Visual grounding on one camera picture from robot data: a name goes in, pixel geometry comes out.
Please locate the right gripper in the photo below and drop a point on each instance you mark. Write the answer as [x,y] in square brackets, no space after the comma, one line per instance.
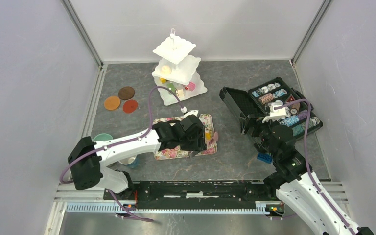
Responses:
[251,120]

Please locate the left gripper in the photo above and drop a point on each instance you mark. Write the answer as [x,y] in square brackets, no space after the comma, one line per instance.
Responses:
[199,143]

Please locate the pink toy cake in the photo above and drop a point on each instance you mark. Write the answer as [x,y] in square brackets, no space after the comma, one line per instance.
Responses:
[190,87]

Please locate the green toy cake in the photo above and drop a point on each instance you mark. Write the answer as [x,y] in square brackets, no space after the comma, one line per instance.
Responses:
[171,87]

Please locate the white and blue mug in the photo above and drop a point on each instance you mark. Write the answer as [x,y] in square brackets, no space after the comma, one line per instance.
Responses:
[131,162]

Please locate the cream cupcake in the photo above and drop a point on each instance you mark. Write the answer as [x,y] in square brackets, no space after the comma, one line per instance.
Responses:
[166,70]

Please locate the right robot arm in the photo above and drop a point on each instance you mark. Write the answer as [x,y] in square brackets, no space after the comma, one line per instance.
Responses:
[296,184]

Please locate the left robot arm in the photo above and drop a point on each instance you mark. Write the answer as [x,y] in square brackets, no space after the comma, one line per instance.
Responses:
[89,160]

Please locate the floral rectangular tray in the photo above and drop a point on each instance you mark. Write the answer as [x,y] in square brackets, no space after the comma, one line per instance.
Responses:
[175,153]

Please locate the orange blue chip stack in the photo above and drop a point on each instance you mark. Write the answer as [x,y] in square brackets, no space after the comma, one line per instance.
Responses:
[266,98]

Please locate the black poker chip case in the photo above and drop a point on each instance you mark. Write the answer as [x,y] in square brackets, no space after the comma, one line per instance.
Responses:
[247,102]

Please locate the blue toy brick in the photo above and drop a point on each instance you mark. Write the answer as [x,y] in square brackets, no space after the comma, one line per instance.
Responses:
[265,157]

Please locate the light blue chip stack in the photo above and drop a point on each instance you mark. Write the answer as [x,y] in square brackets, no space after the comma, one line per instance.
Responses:
[290,121]

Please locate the brown 100 chip stack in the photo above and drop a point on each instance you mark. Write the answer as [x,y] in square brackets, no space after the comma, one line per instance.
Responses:
[294,108]

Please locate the purple chip stack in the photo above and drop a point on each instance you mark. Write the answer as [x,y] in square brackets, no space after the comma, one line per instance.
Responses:
[302,115]

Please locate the white three-tier dessert stand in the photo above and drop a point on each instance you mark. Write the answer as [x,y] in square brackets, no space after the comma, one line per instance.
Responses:
[175,52]

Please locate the red round coaster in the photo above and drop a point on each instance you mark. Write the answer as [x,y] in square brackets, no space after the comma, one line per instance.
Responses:
[130,106]

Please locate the dark brown round coaster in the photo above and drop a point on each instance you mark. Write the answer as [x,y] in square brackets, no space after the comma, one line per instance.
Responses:
[126,93]

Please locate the mint green cup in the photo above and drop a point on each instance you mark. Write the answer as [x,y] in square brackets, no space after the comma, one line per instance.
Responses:
[102,137]

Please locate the orange round coaster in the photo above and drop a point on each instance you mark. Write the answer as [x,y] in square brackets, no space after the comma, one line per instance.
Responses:
[112,103]

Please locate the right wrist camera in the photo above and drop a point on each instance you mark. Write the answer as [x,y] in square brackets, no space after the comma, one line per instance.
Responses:
[276,113]

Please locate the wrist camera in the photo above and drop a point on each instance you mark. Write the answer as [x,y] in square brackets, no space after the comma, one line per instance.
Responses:
[276,113]
[191,112]

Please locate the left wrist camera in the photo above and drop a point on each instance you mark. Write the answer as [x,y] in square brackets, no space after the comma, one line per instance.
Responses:
[191,112]

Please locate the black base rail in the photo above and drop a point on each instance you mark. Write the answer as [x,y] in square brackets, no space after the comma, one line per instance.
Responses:
[188,195]

